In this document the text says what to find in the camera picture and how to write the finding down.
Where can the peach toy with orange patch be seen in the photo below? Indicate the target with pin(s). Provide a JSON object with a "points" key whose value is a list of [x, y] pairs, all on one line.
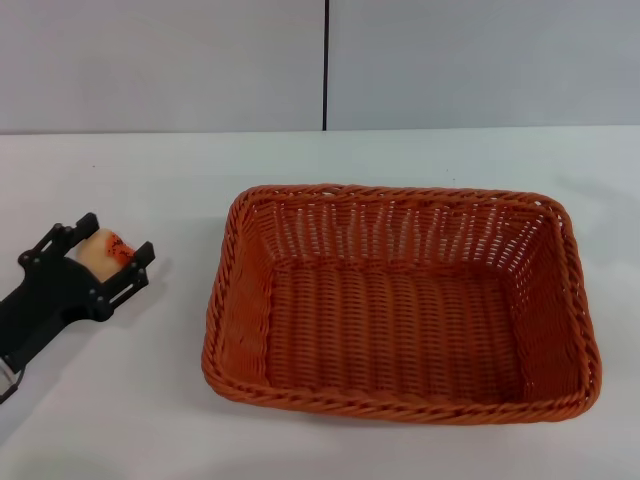
{"points": [[100, 252]]}

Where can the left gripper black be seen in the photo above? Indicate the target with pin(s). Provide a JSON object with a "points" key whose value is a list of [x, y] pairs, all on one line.
{"points": [[45, 295]]}

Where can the orange woven rectangular basket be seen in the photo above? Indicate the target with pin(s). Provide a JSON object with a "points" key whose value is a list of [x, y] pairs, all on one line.
{"points": [[390, 320]]}

